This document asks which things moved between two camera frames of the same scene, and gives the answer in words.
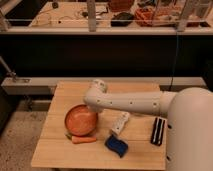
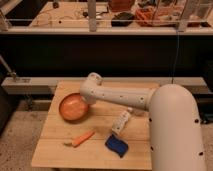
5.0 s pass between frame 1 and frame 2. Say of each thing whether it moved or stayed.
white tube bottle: stayed
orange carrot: moved
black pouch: stayed
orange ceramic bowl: moved
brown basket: stayed
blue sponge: stayed
